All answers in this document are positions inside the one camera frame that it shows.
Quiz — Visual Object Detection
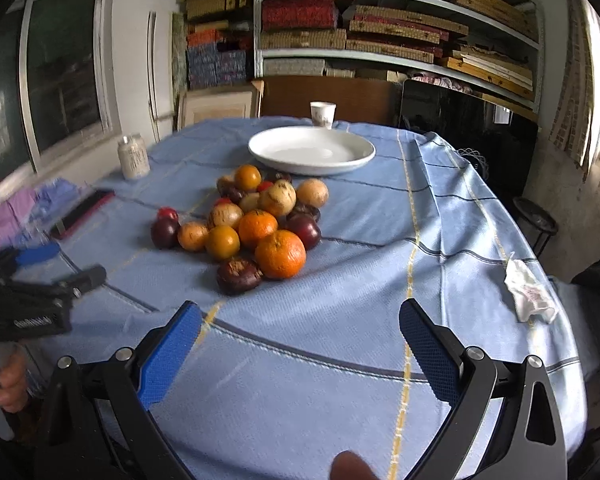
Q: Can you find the dark brown mangosteen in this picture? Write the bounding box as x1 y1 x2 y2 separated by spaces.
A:
216 256 263 295

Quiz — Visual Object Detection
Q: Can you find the small yellow-orange fruit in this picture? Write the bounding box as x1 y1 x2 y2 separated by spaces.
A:
234 165 262 193

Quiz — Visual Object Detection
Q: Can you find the white drink can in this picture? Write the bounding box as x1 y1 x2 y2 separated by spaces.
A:
118 133 150 180

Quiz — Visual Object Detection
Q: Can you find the crumpled white tissue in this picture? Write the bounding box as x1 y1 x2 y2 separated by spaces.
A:
504 258 558 324

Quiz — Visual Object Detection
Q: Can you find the white metal shelf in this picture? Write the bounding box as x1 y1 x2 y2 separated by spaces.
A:
253 0 544 114

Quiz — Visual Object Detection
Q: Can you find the window with white frame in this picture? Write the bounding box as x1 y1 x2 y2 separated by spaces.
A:
0 0 120 178

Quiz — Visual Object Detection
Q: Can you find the person's left hand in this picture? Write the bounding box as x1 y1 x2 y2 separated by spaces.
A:
0 348 29 413

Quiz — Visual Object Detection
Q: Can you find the black stool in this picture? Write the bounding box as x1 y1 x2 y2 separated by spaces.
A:
513 197 559 257

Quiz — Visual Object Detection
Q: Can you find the white paper cup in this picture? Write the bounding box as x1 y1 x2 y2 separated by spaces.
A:
310 101 337 129

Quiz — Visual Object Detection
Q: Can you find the round tan pear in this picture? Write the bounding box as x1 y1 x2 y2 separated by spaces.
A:
296 179 329 208

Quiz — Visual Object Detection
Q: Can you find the blue checked tablecloth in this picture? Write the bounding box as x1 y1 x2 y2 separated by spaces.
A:
18 117 586 479

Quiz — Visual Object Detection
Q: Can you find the red cherry tomato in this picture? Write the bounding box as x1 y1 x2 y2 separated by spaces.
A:
257 180 273 193

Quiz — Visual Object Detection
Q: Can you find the red-cased smartphone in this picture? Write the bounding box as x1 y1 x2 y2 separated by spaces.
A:
50 188 116 240

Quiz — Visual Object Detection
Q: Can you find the purple cloth pile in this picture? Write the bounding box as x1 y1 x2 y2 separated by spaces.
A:
0 178 82 249

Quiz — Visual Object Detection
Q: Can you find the white oval plate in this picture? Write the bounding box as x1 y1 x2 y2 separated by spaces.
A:
248 126 376 177

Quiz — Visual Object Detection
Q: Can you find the framed picture panel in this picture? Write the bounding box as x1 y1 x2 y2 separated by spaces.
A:
176 79 265 130

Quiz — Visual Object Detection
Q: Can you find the large tan pear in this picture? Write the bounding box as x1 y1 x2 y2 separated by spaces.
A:
259 180 297 218

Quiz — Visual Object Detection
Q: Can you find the streaked orange tomato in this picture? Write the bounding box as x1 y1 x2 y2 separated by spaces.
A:
178 221 209 252

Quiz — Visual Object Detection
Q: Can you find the small red tomato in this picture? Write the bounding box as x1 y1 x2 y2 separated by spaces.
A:
156 207 180 221

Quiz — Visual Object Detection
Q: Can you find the large orange mandarin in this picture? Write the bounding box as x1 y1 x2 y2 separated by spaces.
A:
254 230 306 280

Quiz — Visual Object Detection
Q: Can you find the wooden chair back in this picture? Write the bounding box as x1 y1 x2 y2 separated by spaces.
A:
261 76 402 126

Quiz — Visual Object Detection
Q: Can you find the dark red plum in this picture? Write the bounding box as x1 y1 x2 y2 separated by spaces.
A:
286 214 322 250

